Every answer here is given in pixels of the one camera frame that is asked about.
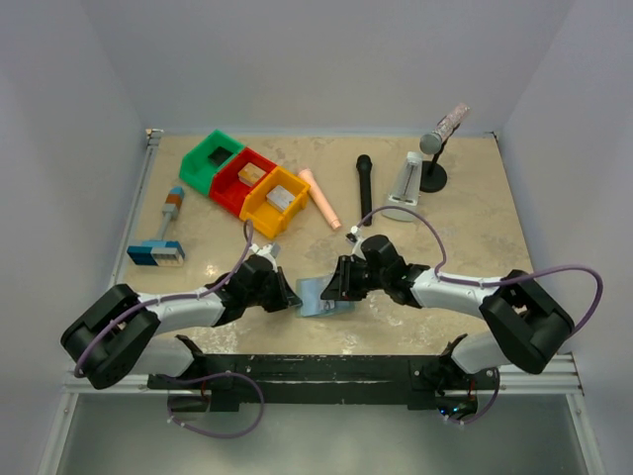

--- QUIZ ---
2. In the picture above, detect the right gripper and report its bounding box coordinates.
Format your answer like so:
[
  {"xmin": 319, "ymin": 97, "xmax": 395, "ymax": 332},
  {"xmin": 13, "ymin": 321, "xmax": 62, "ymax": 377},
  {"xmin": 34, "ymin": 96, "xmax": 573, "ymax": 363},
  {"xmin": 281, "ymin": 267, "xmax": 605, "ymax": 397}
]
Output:
[{"xmin": 320, "ymin": 254, "xmax": 389, "ymax": 301}]

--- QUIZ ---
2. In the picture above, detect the sage green card holder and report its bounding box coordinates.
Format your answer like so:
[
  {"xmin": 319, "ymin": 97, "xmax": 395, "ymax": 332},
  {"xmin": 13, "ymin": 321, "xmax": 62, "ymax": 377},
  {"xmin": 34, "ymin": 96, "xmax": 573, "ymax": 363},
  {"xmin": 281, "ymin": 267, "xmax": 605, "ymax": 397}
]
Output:
[{"xmin": 296, "ymin": 274, "xmax": 355, "ymax": 318}]

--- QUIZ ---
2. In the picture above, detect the white credit card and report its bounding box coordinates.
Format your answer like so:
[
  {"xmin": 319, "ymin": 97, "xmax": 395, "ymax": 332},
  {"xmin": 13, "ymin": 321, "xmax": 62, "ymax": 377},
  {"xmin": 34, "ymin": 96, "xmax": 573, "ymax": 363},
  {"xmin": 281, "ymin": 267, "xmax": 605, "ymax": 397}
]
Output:
[{"xmin": 300, "ymin": 291, "xmax": 336, "ymax": 318}]

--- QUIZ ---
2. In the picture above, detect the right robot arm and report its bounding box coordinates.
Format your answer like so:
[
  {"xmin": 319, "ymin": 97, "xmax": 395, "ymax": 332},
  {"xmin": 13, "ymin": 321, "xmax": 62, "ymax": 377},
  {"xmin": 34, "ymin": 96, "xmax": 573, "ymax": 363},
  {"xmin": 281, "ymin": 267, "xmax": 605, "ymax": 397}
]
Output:
[{"xmin": 320, "ymin": 235, "xmax": 575, "ymax": 393}]

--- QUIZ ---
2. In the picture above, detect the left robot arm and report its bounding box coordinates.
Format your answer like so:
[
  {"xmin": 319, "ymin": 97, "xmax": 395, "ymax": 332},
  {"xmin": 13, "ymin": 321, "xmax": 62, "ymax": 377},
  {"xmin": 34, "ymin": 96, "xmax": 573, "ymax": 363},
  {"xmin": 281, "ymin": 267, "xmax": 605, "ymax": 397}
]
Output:
[{"xmin": 60, "ymin": 255, "xmax": 302, "ymax": 390}]

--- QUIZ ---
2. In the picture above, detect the yellow plastic bin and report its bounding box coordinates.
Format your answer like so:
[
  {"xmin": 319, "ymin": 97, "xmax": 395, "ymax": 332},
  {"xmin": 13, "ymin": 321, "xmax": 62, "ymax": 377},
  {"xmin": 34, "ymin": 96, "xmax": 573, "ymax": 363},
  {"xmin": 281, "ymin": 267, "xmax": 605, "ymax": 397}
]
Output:
[{"xmin": 239, "ymin": 166, "xmax": 310, "ymax": 239}]

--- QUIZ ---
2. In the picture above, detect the block in yellow bin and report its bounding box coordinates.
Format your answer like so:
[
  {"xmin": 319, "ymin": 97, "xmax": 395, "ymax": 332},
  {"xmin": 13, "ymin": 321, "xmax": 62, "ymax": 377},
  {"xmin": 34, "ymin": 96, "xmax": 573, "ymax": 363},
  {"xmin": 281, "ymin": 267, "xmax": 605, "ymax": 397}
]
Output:
[{"xmin": 266, "ymin": 185, "xmax": 295, "ymax": 213}]

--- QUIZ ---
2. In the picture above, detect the grey metronome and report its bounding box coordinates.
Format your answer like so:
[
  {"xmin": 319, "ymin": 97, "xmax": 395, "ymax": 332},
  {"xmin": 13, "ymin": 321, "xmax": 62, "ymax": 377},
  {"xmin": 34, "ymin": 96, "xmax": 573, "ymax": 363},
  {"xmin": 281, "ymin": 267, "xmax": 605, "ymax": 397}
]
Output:
[{"xmin": 382, "ymin": 151, "xmax": 423, "ymax": 222}]

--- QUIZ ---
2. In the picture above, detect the pink microphone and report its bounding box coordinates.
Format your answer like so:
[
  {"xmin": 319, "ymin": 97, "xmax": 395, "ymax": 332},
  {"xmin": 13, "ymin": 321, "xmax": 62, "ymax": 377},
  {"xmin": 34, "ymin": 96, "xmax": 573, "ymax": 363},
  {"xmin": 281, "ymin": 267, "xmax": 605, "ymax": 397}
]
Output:
[{"xmin": 298, "ymin": 168, "xmax": 341, "ymax": 231}]

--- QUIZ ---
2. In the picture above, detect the black microphone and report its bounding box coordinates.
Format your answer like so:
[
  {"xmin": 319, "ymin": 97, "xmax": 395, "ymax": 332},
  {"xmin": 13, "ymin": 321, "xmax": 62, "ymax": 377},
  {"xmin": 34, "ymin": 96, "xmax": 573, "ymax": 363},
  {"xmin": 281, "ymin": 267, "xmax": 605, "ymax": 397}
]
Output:
[{"xmin": 356, "ymin": 154, "xmax": 373, "ymax": 226}]

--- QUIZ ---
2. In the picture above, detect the red plastic bin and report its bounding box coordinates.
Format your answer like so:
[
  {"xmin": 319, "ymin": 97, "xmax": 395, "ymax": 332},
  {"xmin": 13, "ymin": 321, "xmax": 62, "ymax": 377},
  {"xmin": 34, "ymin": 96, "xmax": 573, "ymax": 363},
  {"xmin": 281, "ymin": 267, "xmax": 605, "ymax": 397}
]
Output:
[{"xmin": 209, "ymin": 147, "xmax": 277, "ymax": 217}]

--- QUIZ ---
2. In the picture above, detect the block in red bin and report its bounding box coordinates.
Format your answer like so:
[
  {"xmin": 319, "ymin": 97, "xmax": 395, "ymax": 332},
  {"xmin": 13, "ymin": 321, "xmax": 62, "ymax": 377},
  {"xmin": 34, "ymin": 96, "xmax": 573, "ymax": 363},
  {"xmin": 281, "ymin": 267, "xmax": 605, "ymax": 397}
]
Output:
[{"xmin": 237, "ymin": 162, "xmax": 266, "ymax": 187}]

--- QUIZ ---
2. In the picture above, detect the toy block hammer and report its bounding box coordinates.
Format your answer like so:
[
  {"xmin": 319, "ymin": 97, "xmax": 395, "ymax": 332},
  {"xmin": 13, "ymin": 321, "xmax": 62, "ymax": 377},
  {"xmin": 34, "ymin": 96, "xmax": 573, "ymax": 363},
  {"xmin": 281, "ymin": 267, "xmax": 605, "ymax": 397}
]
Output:
[{"xmin": 127, "ymin": 186, "xmax": 186, "ymax": 267}]

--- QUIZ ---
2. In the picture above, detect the black microphone stand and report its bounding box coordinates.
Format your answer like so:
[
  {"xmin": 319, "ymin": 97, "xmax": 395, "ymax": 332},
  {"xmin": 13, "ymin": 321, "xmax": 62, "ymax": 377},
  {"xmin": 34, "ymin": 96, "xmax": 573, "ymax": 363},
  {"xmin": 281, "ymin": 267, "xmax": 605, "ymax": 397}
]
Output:
[{"xmin": 419, "ymin": 128, "xmax": 447, "ymax": 193}]

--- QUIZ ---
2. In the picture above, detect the green plastic bin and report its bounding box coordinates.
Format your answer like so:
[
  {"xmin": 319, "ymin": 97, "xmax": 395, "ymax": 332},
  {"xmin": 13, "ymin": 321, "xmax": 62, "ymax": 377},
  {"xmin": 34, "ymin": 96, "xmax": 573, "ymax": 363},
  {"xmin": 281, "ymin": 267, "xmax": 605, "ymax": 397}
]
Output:
[{"xmin": 179, "ymin": 130, "xmax": 245, "ymax": 196}]

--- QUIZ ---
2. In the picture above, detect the glitter microphone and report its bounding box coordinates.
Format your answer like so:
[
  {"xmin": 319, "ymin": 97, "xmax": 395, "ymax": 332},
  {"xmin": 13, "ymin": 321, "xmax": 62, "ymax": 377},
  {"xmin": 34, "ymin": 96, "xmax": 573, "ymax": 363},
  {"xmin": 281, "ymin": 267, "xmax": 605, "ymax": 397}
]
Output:
[{"xmin": 419, "ymin": 103, "xmax": 471, "ymax": 155}]

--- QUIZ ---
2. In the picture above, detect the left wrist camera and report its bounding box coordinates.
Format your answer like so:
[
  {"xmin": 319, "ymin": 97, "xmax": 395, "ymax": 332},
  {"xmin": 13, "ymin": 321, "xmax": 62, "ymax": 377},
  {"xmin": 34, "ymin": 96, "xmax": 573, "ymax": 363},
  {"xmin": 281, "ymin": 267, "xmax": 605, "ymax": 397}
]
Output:
[{"xmin": 249, "ymin": 242, "xmax": 281, "ymax": 260}]

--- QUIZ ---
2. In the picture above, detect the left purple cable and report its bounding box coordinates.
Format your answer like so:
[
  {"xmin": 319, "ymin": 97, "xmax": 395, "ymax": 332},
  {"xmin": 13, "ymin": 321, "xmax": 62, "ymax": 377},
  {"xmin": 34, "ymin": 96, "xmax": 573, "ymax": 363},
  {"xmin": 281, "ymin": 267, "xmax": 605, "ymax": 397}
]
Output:
[{"xmin": 72, "ymin": 220, "xmax": 256, "ymax": 380}]

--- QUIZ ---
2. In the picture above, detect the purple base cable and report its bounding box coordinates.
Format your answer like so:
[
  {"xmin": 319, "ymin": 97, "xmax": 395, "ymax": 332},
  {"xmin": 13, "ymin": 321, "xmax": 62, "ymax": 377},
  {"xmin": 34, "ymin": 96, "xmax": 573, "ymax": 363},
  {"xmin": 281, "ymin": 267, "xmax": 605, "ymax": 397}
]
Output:
[{"xmin": 166, "ymin": 371, "xmax": 268, "ymax": 438}]

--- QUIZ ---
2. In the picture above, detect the aluminium frame rail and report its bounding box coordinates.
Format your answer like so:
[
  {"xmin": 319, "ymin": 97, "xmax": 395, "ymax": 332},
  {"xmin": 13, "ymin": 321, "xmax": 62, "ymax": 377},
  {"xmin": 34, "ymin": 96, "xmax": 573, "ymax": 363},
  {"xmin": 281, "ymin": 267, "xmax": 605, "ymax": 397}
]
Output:
[{"xmin": 37, "ymin": 129, "xmax": 165, "ymax": 474}]

